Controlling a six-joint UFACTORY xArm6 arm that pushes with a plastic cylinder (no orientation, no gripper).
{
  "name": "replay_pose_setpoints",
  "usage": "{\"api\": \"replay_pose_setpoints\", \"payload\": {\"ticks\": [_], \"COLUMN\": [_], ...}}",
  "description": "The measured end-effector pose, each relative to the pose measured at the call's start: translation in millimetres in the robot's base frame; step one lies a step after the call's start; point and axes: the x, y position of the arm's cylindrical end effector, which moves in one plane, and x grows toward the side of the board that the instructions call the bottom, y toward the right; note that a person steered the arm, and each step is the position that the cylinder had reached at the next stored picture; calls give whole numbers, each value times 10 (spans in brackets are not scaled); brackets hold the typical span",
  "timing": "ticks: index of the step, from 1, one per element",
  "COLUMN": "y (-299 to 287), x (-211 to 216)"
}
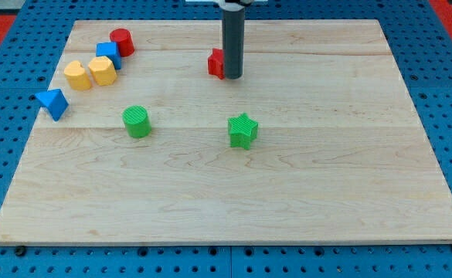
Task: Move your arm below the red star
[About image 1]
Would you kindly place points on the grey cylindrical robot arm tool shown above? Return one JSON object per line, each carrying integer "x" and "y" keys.
{"x": 233, "y": 22}

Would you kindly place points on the green star block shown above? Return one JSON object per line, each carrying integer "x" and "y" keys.
{"x": 242, "y": 131}

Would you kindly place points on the red star block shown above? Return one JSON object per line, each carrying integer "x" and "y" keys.
{"x": 215, "y": 63}

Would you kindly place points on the green cylinder block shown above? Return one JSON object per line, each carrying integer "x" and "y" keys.
{"x": 136, "y": 121}

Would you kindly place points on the wooden board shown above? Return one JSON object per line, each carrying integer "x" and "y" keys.
{"x": 340, "y": 158}

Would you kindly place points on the yellow hexagon block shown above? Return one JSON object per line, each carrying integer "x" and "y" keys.
{"x": 102, "y": 70}

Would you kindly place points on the blue cube block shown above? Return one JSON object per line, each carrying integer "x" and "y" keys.
{"x": 111, "y": 51}

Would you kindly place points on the red cylinder block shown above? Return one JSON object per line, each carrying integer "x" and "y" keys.
{"x": 123, "y": 39}

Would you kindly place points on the yellow heart block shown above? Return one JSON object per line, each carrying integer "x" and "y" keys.
{"x": 77, "y": 76}

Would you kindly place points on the blue triangle block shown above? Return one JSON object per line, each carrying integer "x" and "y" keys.
{"x": 54, "y": 101}

